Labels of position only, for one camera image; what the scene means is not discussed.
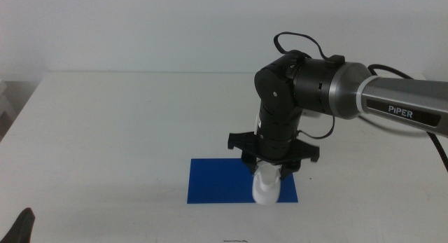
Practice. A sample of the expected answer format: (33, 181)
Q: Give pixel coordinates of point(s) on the blue rectangular mat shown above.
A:
(217, 183)

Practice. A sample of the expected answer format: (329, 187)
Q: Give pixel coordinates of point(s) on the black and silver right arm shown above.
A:
(350, 90)

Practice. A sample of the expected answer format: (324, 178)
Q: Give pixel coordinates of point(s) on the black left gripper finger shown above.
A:
(21, 229)

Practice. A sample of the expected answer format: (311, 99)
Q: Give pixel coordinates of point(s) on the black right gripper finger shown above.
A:
(250, 163)
(290, 169)

